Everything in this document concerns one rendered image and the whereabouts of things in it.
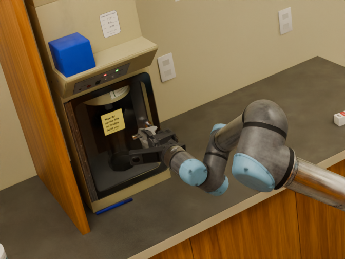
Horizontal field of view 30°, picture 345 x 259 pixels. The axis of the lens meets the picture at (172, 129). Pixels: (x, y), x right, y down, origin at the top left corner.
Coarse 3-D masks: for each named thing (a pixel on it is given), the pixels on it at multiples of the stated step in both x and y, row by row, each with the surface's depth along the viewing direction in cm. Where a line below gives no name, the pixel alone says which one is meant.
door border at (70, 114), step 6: (72, 108) 208; (66, 114) 208; (72, 114) 209; (72, 120) 210; (72, 126) 210; (72, 132) 211; (78, 132) 212; (78, 138) 213; (78, 144) 214; (84, 156) 217; (84, 162) 218; (84, 168) 219; (90, 174) 221; (90, 180) 222; (90, 186) 222; (90, 192) 223; (96, 198) 226
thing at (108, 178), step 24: (144, 72) 216; (96, 96) 210; (120, 96) 215; (144, 96) 219; (96, 120) 214; (144, 120) 223; (96, 144) 217; (120, 144) 222; (96, 168) 221; (120, 168) 226; (144, 168) 231; (96, 192) 225
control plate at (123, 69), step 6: (120, 66) 202; (126, 66) 204; (108, 72) 201; (114, 72) 204; (120, 72) 207; (126, 72) 209; (90, 78) 198; (96, 78) 201; (102, 78) 203; (108, 78) 206; (114, 78) 209; (78, 84) 198; (84, 84) 200; (90, 84) 203; (78, 90) 203
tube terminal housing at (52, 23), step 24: (24, 0) 200; (72, 0) 196; (96, 0) 199; (120, 0) 203; (48, 24) 195; (72, 24) 199; (96, 24) 202; (120, 24) 207; (48, 48) 198; (96, 48) 206; (48, 72) 207; (72, 96) 208; (72, 144) 216; (168, 168) 238; (120, 192) 231
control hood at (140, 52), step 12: (108, 48) 207; (120, 48) 206; (132, 48) 204; (144, 48) 202; (156, 48) 203; (96, 60) 200; (108, 60) 199; (120, 60) 198; (132, 60) 202; (144, 60) 207; (60, 72) 197; (84, 72) 194; (96, 72) 196; (60, 84) 199; (72, 84) 196
